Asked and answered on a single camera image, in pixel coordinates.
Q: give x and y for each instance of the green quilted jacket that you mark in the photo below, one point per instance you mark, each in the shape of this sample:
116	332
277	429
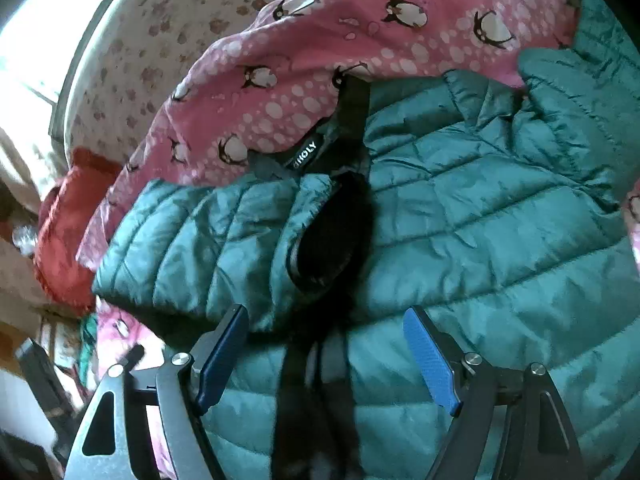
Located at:
475	210

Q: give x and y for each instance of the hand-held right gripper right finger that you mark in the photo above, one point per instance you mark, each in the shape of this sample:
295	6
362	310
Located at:
434	360

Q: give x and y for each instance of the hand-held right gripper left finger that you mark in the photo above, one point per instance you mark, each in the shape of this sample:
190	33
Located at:
221	355

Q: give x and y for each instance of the pink penguin print blanket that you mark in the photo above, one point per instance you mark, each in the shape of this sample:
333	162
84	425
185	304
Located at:
300	60

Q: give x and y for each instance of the bright window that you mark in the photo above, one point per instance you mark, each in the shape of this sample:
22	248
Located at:
35	20

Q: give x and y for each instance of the teal cloth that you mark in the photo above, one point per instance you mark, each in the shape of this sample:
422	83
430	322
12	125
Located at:
88	345

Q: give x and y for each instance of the red knitted cloth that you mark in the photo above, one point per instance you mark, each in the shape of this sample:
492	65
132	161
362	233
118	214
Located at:
65	240

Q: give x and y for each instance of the dark box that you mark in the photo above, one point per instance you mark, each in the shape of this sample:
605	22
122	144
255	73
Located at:
42	380

